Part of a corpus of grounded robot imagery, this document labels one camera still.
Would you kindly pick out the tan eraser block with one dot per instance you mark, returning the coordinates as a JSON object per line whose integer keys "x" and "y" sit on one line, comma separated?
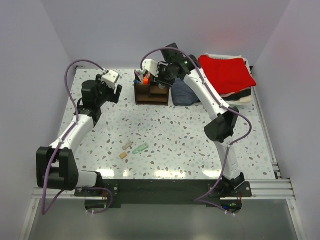
{"x": 123, "y": 155}

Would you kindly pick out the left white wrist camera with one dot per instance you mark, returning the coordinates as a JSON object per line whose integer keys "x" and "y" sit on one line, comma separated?
{"x": 110, "y": 78}

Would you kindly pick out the brown wooden desk organizer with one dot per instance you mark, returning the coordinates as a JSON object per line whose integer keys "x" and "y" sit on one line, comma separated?
{"x": 150, "y": 94}

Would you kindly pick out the beige eraser piece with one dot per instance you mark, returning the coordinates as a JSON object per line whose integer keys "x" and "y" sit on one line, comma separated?
{"x": 127, "y": 145}

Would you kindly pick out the purple capped white marker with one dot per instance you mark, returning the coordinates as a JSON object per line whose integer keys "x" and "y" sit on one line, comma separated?
{"x": 138, "y": 76}

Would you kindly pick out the red folded cloth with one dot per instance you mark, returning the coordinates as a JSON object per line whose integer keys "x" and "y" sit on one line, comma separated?
{"x": 227, "y": 75}

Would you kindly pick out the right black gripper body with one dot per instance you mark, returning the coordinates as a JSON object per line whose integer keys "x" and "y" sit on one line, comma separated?
{"x": 165, "y": 75}

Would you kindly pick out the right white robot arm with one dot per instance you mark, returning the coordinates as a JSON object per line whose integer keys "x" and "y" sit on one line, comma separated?
{"x": 179, "y": 65}

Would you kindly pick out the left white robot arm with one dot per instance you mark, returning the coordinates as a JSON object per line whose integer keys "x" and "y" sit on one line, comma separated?
{"x": 56, "y": 166}

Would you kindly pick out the white basket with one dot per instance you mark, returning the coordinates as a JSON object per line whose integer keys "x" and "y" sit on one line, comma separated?
{"x": 244, "y": 97}

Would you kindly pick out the orange black highlighter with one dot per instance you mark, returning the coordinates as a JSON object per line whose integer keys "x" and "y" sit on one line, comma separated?
{"x": 145, "y": 81}

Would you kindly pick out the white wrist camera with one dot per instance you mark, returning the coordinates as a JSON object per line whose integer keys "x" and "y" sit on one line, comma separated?
{"x": 150, "y": 66}
{"x": 110, "y": 78}

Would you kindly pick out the blue folded towel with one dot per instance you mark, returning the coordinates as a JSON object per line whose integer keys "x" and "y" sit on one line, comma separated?
{"x": 182, "y": 94}

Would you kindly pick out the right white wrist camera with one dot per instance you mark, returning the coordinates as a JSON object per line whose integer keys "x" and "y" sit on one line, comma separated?
{"x": 150, "y": 66}

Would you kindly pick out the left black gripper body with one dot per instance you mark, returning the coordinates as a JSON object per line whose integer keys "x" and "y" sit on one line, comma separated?
{"x": 106, "y": 93}

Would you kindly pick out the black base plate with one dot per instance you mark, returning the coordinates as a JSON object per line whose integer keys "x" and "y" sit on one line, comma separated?
{"x": 145, "y": 192}

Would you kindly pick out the green clear correction tape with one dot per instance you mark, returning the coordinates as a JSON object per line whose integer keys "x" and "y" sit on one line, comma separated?
{"x": 141, "y": 148}

